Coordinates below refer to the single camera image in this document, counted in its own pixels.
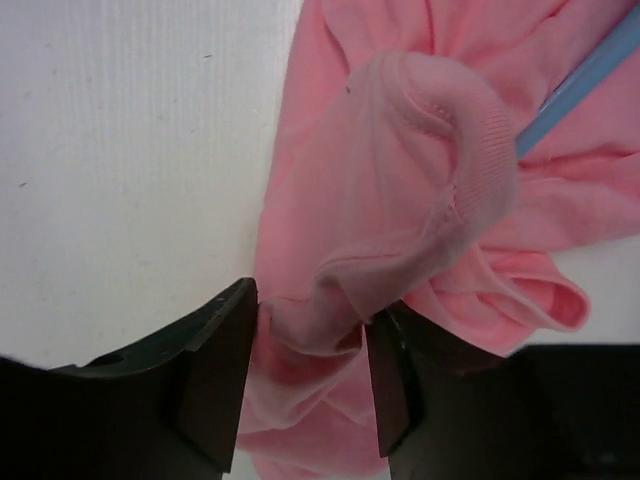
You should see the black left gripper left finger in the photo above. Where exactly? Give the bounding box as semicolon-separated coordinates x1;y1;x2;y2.
1;278;258;479

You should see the light blue wire hanger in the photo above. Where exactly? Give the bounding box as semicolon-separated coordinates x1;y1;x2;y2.
515;2;639;160

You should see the pink t shirt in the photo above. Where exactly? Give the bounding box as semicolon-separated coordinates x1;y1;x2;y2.
238;1;639;479

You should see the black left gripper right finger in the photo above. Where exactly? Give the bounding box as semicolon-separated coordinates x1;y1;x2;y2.
365;304;639;479

